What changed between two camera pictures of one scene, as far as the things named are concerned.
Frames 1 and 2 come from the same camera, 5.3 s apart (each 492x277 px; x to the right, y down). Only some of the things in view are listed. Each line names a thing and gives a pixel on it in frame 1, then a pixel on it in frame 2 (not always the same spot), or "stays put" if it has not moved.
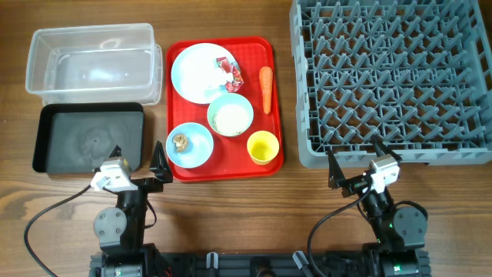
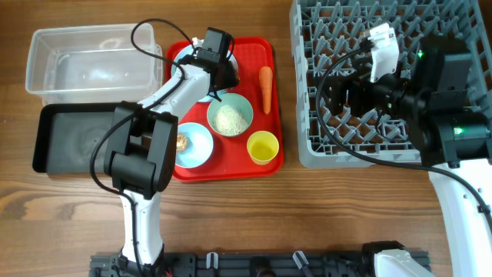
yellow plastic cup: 262,147 stays put
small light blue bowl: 189,145 stays put
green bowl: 230,115 stays put
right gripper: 357,185 → 344,97
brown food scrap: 181,141 stays put
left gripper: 158,168 → 230,78
